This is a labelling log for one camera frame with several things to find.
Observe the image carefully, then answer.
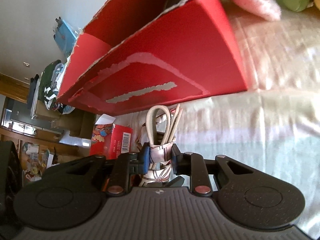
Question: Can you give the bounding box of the red tissue box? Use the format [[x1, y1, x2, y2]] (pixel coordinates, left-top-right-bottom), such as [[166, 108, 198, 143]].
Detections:
[[89, 114, 133, 160]]

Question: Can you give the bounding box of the light patterned bed sheet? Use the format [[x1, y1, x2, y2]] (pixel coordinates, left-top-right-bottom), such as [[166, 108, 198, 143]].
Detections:
[[112, 0, 320, 238]]

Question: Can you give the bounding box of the pile of folded clothes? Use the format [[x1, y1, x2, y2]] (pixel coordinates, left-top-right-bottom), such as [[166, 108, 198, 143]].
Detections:
[[38, 60, 75, 115]]

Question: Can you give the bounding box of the red cardboard box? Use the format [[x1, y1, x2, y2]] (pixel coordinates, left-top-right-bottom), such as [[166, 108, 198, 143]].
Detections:
[[57, 0, 249, 116]]

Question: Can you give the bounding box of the blue plastic-wrapped package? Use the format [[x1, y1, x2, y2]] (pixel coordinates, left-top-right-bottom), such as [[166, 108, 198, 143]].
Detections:
[[53, 17, 78, 58]]

